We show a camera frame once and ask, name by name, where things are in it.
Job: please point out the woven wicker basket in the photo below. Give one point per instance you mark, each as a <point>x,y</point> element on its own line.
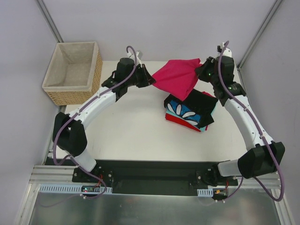
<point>74,73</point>

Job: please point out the white cable duct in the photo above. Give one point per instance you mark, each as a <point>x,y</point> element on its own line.
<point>205,192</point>
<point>74,189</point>

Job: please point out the aluminium corner post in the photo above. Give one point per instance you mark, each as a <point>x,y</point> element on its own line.
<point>262,28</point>
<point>49,20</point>

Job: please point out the aluminium frame rail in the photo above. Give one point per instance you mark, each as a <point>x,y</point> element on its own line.
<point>64,174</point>

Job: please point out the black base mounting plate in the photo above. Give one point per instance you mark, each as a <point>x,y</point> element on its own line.
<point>153,177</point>

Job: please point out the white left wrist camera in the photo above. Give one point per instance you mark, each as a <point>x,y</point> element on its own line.
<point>139,55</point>

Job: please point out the right white cable duct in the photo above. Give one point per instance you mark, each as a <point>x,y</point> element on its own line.
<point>205,192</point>

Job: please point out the right aluminium corner post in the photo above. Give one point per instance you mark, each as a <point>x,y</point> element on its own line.
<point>262,28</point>

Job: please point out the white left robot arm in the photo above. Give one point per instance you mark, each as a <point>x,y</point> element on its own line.
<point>69,129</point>

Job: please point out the left white cable duct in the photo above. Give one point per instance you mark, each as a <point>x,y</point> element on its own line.
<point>74,189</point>

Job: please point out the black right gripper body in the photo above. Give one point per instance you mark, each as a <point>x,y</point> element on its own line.
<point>204,69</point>

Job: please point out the left aluminium corner post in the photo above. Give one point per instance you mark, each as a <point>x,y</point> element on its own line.
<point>49,20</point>

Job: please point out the red t-shirt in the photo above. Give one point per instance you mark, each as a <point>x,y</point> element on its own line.
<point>181,122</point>

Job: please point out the magenta pink t-shirt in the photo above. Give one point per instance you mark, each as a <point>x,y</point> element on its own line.
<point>177,77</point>

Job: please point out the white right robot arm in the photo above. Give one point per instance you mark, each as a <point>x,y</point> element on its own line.
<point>263,153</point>

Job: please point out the black printed t-shirt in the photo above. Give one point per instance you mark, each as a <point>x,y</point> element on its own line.
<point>196,101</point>

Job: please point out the light teal t-shirt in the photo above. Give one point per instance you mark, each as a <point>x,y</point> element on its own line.
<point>183,112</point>

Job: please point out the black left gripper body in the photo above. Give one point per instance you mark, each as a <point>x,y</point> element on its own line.
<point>143,76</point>

